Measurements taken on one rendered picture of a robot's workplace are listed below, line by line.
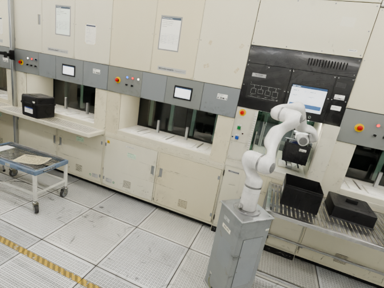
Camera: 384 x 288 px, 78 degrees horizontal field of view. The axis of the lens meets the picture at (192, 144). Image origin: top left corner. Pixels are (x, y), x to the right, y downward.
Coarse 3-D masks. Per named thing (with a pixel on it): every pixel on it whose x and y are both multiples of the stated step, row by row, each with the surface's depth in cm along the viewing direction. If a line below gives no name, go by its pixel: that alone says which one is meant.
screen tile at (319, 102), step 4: (312, 92) 204; (316, 92) 203; (320, 92) 202; (308, 96) 205; (312, 96) 204; (316, 96) 203; (320, 96) 202; (324, 96) 201; (308, 100) 206; (312, 100) 205; (316, 100) 204; (320, 100) 203; (312, 104) 206; (316, 104) 205; (320, 104) 204
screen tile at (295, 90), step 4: (296, 88) 207; (292, 92) 209; (296, 92) 208; (300, 92) 207; (292, 96) 210; (296, 96) 209; (304, 96) 206; (292, 100) 210; (296, 100) 209; (300, 100) 208; (304, 100) 207
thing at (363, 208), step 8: (328, 192) 205; (328, 200) 198; (336, 200) 189; (344, 200) 191; (352, 200) 187; (360, 200) 197; (328, 208) 192; (336, 208) 179; (344, 208) 177; (352, 208) 180; (360, 208) 182; (368, 208) 184; (336, 216) 180; (344, 216) 178; (352, 216) 176; (360, 216) 174; (368, 216) 173; (376, 216) 173; (360, 224) 176; (368, 224) 174
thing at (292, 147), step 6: (288, 138) 227; (288, 144) 219; (294, 144) 217; (312, 144) 221; (282, 150) 239; (288, 150) 220; (294, 150) 218; (300, 150) 216; (306, 150) 215; (282, 156) 223; (288, 156) 221; (294, 156) 219; (300, 156) 217; (306, 156) 215; (294, 162) 220; (300, 162) 218
